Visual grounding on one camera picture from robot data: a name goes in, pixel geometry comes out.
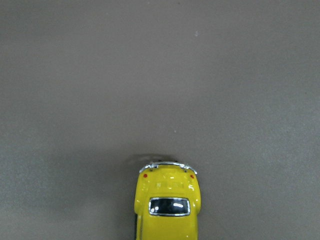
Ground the yellow beetle toy car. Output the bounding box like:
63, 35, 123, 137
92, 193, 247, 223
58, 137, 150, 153
134, 161, 202, 240

